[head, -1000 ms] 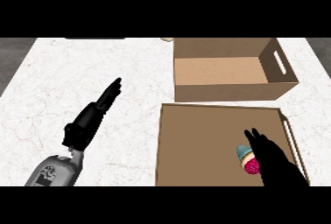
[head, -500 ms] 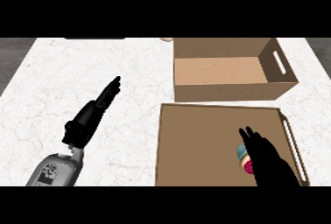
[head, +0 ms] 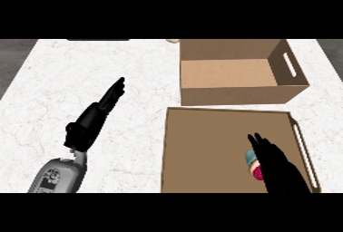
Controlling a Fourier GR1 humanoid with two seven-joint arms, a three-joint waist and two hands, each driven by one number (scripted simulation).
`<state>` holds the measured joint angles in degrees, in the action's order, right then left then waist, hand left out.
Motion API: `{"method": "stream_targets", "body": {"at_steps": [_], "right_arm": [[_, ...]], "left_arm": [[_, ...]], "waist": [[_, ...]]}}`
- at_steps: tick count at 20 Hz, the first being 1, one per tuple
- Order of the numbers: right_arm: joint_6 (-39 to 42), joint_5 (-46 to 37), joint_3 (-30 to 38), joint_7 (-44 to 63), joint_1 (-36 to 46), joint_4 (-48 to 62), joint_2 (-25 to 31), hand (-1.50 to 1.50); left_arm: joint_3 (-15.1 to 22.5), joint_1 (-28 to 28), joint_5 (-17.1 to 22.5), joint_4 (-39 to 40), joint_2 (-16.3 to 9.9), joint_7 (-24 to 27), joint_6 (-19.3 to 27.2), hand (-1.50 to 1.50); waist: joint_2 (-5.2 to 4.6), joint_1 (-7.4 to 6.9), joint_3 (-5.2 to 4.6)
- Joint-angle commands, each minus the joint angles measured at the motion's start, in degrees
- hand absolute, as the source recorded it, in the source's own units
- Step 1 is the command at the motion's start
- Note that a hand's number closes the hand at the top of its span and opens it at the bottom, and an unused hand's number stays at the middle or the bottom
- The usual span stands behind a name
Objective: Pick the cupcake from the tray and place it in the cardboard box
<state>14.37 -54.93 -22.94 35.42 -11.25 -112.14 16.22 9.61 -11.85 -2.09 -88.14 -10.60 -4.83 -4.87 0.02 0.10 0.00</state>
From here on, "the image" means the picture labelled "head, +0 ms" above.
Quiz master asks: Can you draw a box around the open cardboard box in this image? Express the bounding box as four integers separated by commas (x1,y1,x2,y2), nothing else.
179,39,311,107

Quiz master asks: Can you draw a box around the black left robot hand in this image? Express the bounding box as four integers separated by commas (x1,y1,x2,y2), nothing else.
64,76,126,153

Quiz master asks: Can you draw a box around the brown wooden tray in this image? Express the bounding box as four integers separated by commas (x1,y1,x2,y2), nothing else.
160,106,322,194

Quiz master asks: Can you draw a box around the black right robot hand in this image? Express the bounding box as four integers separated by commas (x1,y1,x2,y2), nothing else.
247,132,312,194

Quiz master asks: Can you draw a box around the pink frosted cupcake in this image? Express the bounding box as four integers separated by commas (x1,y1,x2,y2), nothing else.
244,150,265,181

